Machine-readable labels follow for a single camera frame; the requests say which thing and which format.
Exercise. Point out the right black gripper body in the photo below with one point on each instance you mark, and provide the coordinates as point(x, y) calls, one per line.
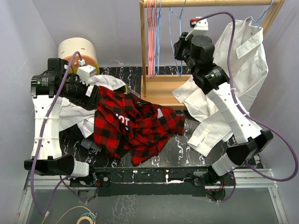
point(182, 52)

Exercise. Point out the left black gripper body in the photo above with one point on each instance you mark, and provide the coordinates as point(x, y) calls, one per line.
point(76, 93)

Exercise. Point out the light blue wire hanger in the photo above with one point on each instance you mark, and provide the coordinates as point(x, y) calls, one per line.
point(179, 72)

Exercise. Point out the red black plaid shirt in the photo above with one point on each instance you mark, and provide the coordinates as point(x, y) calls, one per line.
point(124, 121)

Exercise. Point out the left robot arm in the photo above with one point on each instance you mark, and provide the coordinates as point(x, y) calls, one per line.
point(48, 90)

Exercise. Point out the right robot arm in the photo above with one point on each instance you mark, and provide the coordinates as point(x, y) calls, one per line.
point(197, 52)

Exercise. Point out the blue hanger holding shirt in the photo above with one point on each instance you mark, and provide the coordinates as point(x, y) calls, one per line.
point(260, 19)

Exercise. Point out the green laundry basket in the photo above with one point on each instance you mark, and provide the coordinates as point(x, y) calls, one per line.
point(124, 89)

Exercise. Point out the black garment in pile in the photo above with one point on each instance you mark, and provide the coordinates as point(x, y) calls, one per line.
point(74, 133)

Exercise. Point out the wooden clothes rack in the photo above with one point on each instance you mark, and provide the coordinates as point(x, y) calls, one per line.
point(158, 90)

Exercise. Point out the grey garment in pile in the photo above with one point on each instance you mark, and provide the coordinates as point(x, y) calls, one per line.
point(89, 144)

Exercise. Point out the cream cylindrical drum toy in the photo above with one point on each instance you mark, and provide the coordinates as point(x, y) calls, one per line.
point(87, 50)

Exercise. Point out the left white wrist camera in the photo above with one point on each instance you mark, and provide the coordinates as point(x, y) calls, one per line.
point(84, 72)

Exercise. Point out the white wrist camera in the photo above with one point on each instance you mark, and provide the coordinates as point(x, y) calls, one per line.
point(198, 27)
point(84, 72)

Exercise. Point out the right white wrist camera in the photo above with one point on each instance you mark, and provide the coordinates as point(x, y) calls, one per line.
point(198, 27)

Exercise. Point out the pink wire hanger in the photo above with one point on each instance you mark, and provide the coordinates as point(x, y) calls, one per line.
point(151, 6)

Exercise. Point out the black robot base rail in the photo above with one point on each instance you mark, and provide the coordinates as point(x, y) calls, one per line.
point(152, 181)

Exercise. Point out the aluminium frame rail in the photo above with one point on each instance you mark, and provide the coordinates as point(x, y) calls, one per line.
point(254, 200)

